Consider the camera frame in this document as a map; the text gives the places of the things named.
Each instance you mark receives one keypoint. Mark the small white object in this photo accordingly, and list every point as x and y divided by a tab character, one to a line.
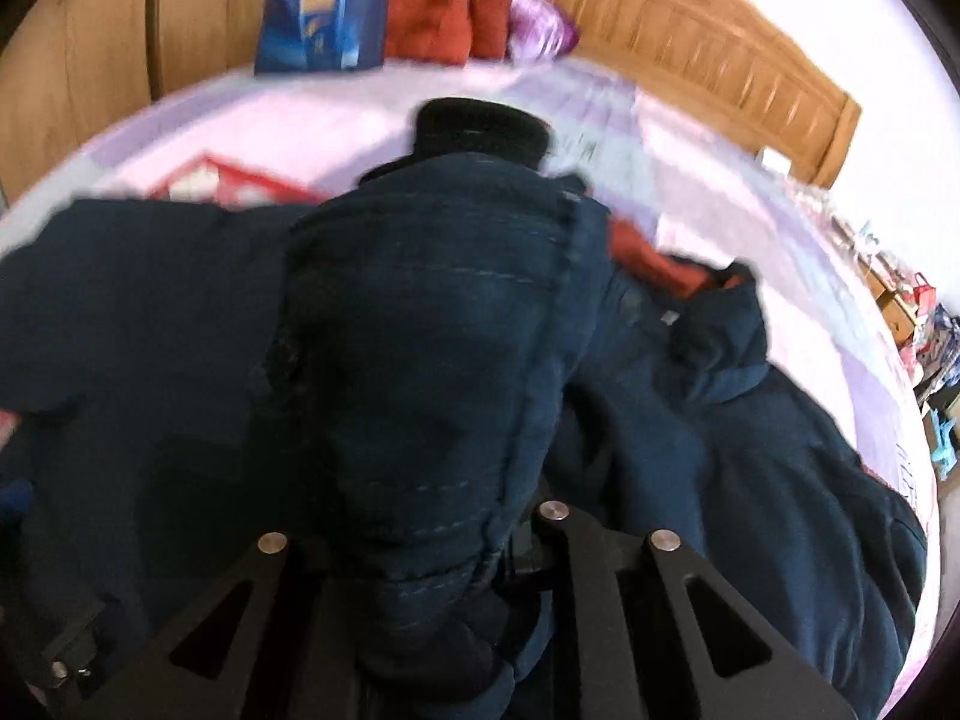
774	161

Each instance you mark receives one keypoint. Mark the blue printed gift box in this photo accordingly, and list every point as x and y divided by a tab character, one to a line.
322	7

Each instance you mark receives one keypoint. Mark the red checked mat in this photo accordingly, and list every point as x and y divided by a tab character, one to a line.
225	184

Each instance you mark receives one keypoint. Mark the red fleece blanket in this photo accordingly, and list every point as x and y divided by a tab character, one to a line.
450	7

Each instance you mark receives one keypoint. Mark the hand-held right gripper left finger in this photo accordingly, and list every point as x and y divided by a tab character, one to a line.
289	619

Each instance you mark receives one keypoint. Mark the teal plastic object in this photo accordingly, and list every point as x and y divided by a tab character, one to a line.
943	444

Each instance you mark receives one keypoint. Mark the pink lilac patchwork bed sheet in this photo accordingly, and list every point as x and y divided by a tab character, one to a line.
300	120

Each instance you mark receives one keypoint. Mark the dark navy padded jacket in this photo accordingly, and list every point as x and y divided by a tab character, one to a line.
420	330

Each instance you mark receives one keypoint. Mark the pile of colourful clutter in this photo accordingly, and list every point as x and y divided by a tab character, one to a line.
907	307

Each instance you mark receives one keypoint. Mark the wooden wardrobe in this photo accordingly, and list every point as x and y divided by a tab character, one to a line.
90	52

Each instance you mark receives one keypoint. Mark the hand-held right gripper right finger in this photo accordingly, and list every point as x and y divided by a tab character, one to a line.
600	615

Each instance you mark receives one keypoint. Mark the wooden bed headboard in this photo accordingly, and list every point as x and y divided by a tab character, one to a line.
675	22

